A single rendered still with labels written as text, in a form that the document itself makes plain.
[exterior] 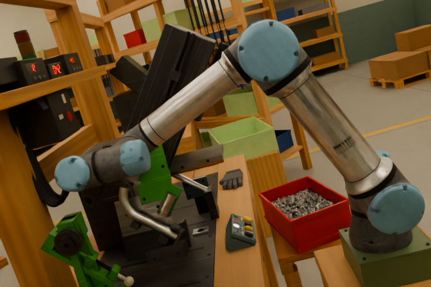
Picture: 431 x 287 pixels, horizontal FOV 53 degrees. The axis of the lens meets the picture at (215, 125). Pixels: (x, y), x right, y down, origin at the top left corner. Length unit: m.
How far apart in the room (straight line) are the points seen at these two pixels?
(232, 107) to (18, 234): 3.16
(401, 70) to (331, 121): 6.36
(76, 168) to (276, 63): 0.46
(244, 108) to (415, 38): 4.30
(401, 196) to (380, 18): 10.41
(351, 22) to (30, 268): 10.17
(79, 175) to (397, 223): 0.66
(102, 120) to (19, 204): 1.01
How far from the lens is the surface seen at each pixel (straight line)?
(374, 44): 11.24
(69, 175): 0.96
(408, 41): 7.83
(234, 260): 1.33
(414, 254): 1.17
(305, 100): 0.89
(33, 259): 1.40
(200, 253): 1.43
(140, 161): 0.94
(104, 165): 0.96
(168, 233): 1.44
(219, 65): 1.02
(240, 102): 4.18
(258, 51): 0.84
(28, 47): 1.74
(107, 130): 2.27
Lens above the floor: 1.54
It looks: 11 degrees down
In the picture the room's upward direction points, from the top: 16 degrees counter-clockwise
